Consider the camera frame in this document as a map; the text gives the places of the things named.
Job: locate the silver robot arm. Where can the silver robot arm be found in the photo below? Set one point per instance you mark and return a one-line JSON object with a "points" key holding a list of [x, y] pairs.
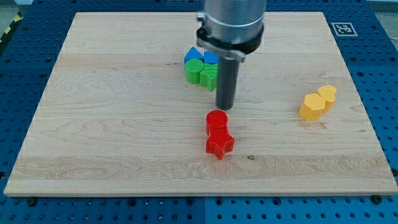
{"points": [[231, 29]]}

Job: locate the red cylinder block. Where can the red cylinder block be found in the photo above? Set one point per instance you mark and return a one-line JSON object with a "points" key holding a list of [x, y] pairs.
{"points": [[216, 119]]}

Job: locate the green star block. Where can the green star block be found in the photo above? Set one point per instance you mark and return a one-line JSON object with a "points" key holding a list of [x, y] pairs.
{"points": [[209, 76]]}

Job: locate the red star block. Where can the red star block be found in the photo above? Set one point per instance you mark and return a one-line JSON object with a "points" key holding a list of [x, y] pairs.
{"points": [[219, 142]]}

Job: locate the green cylinder block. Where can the green cylinder block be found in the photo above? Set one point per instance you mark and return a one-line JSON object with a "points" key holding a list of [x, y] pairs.
{"points": [[193, 67]]}

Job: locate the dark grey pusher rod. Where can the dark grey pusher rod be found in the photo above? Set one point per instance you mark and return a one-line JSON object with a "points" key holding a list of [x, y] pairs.
{"points": [[227, 80]]}

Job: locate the blue cube block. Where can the blue cube block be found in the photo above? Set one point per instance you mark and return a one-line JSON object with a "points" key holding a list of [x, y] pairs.
{"points": [[210, 58]]}

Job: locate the blue triangle block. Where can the blue triangle block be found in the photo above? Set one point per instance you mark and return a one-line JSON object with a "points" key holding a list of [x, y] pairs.
{"points": [[193, 53]]}

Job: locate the wooden board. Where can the wooden board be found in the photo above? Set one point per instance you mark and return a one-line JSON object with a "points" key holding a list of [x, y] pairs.
{"points": [[118, 118]]}

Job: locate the yellow hexagon block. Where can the yellow hexagon block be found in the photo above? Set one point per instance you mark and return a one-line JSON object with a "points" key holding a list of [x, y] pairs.
{"points": [[312, 107]]}

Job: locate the yellow heart block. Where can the yellow heart block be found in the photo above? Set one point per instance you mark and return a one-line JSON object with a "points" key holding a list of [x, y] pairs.
{"points": [[328, 93]]}

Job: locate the white fiducial marker tag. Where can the white fiducial marker tag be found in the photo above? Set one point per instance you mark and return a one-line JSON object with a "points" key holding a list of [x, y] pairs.
{"points": [[344, 29]]}

